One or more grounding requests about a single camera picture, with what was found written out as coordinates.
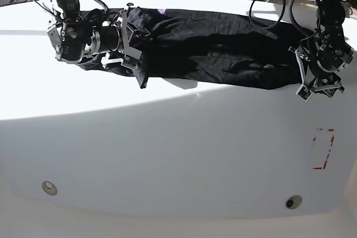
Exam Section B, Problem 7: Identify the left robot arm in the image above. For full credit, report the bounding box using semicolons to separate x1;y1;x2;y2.
288;0;354;100

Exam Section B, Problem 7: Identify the round table grommet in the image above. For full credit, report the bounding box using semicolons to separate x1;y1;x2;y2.
285;195;302;210
41;181;57;196

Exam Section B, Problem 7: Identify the black t-shirt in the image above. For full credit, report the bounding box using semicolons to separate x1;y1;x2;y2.
75;6;307;90

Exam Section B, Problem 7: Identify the red tape rectangle marking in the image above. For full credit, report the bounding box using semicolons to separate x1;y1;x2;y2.
309;128;335;170

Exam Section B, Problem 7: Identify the left round table grommet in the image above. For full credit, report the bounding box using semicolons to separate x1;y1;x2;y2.
41;181;57;196

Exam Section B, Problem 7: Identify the right round table grommet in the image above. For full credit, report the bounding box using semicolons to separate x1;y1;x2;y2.
285;195;302;210

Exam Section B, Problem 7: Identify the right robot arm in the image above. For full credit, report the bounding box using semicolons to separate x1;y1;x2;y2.
41;0;150;68

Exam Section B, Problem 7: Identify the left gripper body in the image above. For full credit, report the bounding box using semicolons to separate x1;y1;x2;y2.
309;65;340;87

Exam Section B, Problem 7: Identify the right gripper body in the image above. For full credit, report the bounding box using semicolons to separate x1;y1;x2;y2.
99;25;122;52

